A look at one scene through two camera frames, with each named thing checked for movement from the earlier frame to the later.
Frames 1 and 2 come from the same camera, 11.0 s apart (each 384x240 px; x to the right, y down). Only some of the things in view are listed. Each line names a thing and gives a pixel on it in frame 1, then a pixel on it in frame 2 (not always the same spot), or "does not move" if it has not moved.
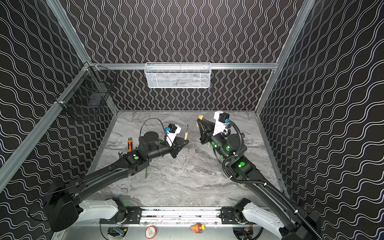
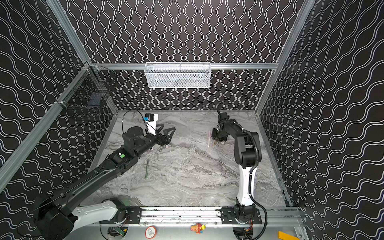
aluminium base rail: x=170 y=217 does not move
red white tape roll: x=150 y=232 does not move
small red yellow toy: x=198 y=228 does not move
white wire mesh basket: x=192 y=75 does not move
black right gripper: x=207 y=137 to x=217 y=134
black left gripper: x=174 y=149 to x=162 y=138
